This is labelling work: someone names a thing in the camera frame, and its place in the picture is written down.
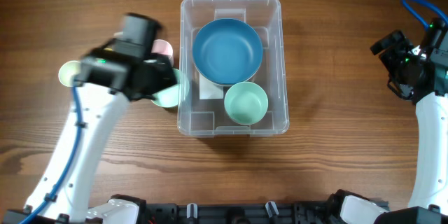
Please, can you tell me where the pink plastic cup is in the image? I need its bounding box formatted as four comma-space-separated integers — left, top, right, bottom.
151, 39, 174, 66

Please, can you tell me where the mint green bowl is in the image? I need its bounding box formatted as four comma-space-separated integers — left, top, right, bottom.
224, 82, 269, 125
152, 69, 190, 108

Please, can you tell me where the cream large bowl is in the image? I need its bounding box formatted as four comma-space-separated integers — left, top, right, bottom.
198, 73, 237, 87

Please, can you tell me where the dark blue bowl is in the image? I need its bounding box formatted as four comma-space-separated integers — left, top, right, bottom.
192, 18, 263, 83

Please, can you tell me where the cream plastic cup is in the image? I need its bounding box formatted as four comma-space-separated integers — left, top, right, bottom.
58, 60, 81, 88

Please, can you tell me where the clear plastic storage container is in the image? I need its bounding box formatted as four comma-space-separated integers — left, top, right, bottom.
177, 0, 289, 137

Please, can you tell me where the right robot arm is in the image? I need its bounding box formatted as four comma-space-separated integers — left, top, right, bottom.
327, 17, 447, 223

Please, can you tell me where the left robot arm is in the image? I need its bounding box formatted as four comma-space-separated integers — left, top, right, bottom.
3, 13, 177, 223

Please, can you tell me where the white label in container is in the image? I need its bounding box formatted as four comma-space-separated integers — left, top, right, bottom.
199, 75, 224, 99

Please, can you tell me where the left blue cable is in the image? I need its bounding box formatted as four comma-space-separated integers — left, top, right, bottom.
19, 85, 85, 224

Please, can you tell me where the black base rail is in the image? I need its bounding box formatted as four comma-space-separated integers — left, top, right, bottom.
137, 201, 343, 224

